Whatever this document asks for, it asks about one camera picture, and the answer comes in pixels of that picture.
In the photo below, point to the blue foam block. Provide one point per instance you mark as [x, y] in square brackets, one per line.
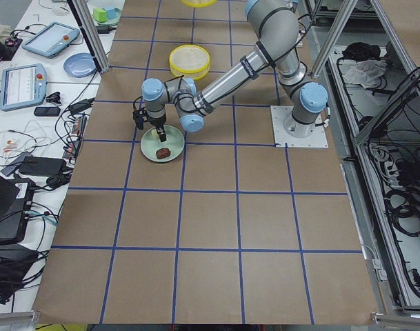
[110, 12]

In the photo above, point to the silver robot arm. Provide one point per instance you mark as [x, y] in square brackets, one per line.
[277, 29]

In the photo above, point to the lower teach pendant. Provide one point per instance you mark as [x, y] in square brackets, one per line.
[23, 87]

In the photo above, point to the black power adapter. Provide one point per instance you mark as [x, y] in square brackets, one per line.
[42, 166]

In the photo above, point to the black phone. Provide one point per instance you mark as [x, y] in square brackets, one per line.
[47, 111]

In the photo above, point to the light green plate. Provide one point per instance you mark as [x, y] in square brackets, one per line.
[150, 144]

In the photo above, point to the green foam block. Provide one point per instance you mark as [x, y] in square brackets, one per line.
[99, 15]

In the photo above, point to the teach pendant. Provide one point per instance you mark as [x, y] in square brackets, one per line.
[52, 40]
[23, 87]

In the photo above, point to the yellow steamer layer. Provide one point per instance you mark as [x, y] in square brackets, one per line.
[190, 61]
[198, 3]

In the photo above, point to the blue plate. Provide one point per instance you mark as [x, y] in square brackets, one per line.
[80, 65]

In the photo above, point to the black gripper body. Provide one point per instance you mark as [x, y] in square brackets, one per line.
[157, 123]

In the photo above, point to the white crumpled cloth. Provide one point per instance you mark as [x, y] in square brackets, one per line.
[367, 73]

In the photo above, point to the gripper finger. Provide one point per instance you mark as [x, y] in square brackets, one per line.
[138, 125]
[161, 133]

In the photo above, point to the upper teach pendant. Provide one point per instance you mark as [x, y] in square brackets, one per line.
[52, 40]

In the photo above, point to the aluminium frame post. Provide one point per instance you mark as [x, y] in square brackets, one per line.
[88, 29]

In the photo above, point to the brown bun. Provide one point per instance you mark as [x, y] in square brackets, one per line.
[163, 153]

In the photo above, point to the black electronics box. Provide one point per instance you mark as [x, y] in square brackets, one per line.
[16, 197]

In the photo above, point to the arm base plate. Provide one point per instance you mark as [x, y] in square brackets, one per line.
[290, 134]

